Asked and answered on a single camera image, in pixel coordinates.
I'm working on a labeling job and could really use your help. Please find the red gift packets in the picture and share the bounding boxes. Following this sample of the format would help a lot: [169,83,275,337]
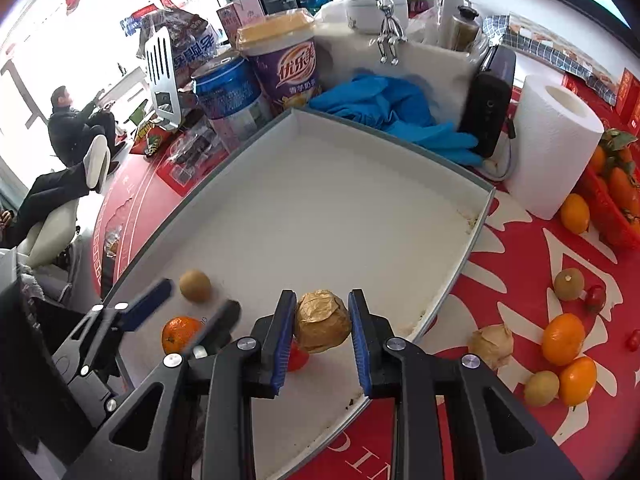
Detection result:
[612,67,640,131]

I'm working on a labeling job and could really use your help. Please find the red printed tablecloth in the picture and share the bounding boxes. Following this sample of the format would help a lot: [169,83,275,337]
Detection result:
[90,60,640,480]

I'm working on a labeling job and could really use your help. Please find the white foam box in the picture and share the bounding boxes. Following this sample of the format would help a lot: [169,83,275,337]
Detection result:
[312,2,481,126]

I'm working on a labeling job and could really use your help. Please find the white shallow tray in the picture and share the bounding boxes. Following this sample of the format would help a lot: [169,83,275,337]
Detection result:
[100,107,497,480]

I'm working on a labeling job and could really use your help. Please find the black speaker box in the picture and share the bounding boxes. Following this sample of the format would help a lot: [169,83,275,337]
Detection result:
[457,44,517,160]

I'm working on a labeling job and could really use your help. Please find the small orange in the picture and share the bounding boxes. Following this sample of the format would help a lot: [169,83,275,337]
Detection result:
[161,316,203,356]

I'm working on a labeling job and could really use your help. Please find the brown kiwi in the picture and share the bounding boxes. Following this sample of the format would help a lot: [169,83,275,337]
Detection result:
[179,269,212,303]
[553,267,586,302]
[523,370,561,407]

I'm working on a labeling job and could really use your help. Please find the blue checked cloth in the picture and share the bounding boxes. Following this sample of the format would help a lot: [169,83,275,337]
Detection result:
[482,12,618,106]

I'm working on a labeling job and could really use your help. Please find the blue and white snack bag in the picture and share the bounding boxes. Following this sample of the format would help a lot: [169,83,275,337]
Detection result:
[120,7,221,91]

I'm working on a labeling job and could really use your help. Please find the pink carton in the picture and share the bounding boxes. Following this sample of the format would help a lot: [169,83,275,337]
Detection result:
[216,0,265,46]

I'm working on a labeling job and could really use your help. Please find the blue rubber gloves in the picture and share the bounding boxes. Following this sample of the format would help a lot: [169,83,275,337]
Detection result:
[307,72,483,167]

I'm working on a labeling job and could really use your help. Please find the red snack packet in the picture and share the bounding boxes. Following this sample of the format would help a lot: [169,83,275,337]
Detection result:
[131,120,168,158]

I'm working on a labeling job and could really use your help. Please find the white round appliance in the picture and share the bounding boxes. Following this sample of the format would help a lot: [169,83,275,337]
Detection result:
[342,0,411,33]

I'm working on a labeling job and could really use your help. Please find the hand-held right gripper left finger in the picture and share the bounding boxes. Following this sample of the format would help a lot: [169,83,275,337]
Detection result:
[65,289,301,480]

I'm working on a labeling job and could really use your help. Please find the clear wrapped snack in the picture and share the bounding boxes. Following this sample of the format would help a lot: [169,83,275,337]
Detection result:
[102,227,123,258]

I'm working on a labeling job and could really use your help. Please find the metal thermos bottle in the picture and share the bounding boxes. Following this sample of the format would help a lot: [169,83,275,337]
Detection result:
[450,6,482,53]

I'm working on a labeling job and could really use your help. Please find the blue tin can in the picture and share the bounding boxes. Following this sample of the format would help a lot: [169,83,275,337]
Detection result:
[191,52,275,153]

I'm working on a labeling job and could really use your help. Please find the purple drink cup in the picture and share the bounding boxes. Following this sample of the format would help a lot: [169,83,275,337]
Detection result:
[236,10,323,116]

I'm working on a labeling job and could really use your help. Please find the white chair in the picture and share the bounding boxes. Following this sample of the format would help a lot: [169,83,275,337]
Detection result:
[15,195,83,266]

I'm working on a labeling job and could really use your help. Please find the gold foil ball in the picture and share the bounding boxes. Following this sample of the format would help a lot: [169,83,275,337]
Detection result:
[294,289,352,355]
[467,324,515,371]

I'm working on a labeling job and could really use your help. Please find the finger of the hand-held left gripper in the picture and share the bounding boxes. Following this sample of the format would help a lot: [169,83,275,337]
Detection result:
[92,278,175,333]
[180,300,242,362]

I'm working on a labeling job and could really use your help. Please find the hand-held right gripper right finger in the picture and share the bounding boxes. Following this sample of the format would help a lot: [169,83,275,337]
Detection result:
[348,288,585,480]

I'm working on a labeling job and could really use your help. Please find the white paper towel roll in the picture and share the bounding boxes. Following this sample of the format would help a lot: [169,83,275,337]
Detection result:
[501,74,605,221]

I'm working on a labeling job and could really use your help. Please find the clear wrapped packets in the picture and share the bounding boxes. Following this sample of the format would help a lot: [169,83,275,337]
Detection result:
[167,115,226,171]

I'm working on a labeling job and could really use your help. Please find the red plastic basket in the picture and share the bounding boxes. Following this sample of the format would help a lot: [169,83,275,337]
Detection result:
[580,127,640,250]

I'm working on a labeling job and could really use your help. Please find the silver rabbit figurine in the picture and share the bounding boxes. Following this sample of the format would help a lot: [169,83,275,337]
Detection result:
[372,0,407,66]

